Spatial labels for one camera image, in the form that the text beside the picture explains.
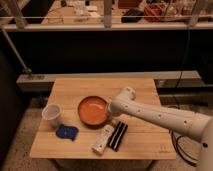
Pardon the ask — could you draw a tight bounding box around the orange ceramic bowl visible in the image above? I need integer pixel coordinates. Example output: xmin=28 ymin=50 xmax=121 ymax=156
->
xmin=78 ymin=96 xmax=108 ymax=126

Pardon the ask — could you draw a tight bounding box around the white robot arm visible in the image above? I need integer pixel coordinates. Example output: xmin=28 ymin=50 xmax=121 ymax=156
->
xmin=107 ymin=87 xmax=213 ymax=171

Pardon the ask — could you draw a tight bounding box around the black white striped block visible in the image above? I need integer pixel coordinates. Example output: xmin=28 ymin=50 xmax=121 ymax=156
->
xmin=108 ymin=122 xmax=128 ymax=151

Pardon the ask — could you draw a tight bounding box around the white bottle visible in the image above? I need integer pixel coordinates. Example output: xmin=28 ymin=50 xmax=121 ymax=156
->
xmin=92 ymin=125 xmax=114 ymax=155

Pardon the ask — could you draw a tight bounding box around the blue sponge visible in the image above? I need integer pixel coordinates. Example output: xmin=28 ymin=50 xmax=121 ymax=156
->
xmin=56 ymin=124 xmax=79 ymax=141

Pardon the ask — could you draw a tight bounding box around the white paper cup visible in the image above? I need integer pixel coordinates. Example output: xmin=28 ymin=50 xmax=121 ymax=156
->
xmin=42 ymin=104 xmax=62 ymax=128

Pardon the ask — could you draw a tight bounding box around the black bag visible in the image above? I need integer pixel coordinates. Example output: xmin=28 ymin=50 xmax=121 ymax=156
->
xmin=121 ymin=8 xmax=143 ymax=23

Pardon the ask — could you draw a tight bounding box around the metal diagonal pole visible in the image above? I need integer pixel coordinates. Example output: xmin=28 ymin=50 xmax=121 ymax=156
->
xmin=1 ymin=26 xmax=32 ymax=77

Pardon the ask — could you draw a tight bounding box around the red basket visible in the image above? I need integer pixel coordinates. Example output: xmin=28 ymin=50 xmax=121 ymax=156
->
xmin=144 ymin=3 xmax=179 ymax=22

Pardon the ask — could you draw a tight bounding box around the black floor cable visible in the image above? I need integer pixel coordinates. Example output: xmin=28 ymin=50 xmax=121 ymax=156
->
xmin=169 ymin=129 xmax=201 ymax=167

